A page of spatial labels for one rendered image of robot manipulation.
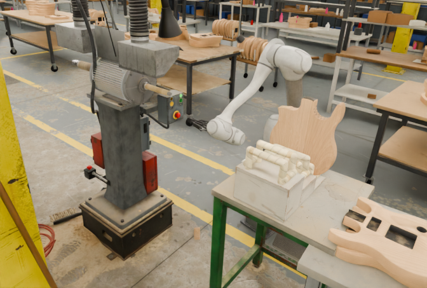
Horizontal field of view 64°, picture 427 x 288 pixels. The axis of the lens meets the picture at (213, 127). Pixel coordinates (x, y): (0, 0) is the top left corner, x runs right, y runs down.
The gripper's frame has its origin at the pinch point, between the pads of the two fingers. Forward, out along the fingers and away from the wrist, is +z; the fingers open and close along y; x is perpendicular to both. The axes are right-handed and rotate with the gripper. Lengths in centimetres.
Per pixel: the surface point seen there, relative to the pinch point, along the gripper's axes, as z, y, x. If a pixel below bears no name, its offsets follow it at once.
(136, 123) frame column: 31.2, -21.4, -4.4
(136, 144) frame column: 31.3, -22.6, -19.7
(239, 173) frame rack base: -69, -46, 11
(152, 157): 29.7, -10.7, -35.1
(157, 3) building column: 734, 660, -23
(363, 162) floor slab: -72, 209, -99
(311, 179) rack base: -93, -21, 5
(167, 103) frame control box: 14.7, -8.2, 10.7
